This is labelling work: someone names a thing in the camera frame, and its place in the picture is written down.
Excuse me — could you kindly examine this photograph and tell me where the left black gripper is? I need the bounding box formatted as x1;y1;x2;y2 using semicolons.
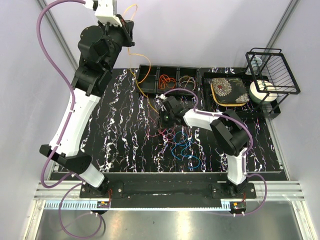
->
97;14;135;71

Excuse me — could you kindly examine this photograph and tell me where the pink cable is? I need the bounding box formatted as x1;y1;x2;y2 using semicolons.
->
147;107;193;146

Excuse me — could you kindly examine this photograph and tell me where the blue cable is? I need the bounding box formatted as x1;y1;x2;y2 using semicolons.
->
169;131;202;171

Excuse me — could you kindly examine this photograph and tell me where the orange cable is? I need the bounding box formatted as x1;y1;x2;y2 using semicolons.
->
158;73;177;90

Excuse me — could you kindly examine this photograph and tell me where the brown cable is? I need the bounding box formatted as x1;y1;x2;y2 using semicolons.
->
178;76;197;88

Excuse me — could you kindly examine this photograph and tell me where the white cable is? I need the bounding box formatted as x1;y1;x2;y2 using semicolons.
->
178;76;197;92

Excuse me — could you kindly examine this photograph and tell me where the yellow cable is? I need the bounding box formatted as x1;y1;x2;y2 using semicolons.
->
122;3;161;113

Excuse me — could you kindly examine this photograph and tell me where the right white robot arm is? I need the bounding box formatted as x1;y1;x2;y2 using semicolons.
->
158;94;253;199

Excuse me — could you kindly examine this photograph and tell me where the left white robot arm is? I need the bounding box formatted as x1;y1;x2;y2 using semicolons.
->
39;17;135;198

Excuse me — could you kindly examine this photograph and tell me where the black three-compartment bin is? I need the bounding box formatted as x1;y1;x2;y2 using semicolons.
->
136;64;200;97

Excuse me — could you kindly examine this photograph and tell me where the black tray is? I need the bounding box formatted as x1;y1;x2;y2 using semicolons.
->
200;72;265;119

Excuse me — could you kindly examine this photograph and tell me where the white ceramic bowl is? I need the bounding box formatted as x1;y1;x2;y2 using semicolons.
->
249;79;278;105

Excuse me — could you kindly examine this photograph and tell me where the pale blue cup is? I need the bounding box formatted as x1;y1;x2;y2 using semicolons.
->
245;56;263;75

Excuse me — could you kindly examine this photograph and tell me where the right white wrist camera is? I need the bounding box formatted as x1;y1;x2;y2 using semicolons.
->
157;94;167;101

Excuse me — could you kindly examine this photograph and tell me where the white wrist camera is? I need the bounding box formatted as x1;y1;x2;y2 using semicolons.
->
157;94;167;101
83;0;122;27

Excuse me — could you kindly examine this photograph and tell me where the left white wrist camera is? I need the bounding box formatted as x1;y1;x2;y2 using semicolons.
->
83;0;122;27

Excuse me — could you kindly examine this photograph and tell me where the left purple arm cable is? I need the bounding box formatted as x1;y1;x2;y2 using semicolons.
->
36;0;105;237

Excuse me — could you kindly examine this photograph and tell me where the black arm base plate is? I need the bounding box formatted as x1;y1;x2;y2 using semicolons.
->
79;172;257;210

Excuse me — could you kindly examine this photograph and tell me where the black wire dish rack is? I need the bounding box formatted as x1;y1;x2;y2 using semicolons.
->
245;47;301;119

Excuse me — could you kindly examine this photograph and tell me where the aluminium ruler rail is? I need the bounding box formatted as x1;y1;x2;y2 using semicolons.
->
60;200;241;212

